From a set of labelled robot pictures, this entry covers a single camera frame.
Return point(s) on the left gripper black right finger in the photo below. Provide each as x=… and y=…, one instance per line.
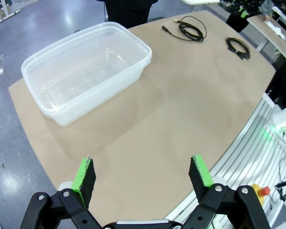
x=200, y=181

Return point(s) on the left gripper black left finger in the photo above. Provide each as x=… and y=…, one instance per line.
x=83, y=181

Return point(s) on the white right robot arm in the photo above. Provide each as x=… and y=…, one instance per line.
x=282, y=117

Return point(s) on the yellow emergency stop button box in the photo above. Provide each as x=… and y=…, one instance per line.
x=264, y=190

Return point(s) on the clear plastic storage container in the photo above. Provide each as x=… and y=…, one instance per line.
x=85, y=71

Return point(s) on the black equipment cabinet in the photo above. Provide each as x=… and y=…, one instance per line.
x=283, y=83

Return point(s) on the background brown-topped table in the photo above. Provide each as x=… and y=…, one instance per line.
x=264, y=26

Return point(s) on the white cloth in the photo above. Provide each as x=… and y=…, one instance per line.
x=276, y=29

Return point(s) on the person torso in black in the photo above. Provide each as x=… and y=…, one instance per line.
x=128, y=12

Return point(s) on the background black robot gripper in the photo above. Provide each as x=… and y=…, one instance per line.
x=245, y=8

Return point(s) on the background person grey sleeve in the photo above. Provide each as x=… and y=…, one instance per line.
x=267, y=7

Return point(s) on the white slotted aluminium base plate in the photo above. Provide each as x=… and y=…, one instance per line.
x=248, y=152

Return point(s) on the white desk frame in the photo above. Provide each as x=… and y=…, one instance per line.
x=6, y=14

